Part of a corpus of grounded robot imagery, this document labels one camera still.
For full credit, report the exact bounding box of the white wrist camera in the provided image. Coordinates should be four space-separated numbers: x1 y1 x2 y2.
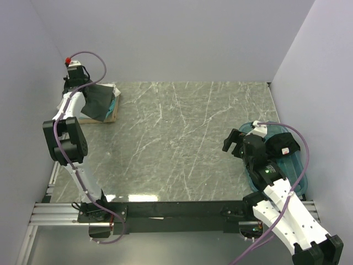
250 120 268 137
65 57 82 68

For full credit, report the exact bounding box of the folded white t shirt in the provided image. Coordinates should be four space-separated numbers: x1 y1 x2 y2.
56 81 121 122

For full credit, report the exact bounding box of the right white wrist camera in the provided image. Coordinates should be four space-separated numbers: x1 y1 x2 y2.
250 120 268 137

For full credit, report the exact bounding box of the aluminium frame rail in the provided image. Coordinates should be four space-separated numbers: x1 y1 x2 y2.
29 162 83 227

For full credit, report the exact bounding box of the teal plastic bin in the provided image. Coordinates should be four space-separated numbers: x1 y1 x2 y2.
237 120 309 197

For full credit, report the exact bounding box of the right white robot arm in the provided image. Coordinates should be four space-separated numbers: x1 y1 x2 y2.
222 125 344 264

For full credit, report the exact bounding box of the dark grey t shirt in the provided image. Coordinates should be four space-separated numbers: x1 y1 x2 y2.
79 83 116 122

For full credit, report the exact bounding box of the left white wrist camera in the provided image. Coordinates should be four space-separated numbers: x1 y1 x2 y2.
65 57 82 68

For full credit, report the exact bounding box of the black base beam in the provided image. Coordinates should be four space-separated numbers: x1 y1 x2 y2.
71 200 263 239

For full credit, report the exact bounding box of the black t shirt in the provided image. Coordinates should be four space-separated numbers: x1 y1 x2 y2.
265 132 301 158

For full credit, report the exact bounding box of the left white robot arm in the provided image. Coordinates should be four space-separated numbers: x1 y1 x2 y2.
42 61 110 222

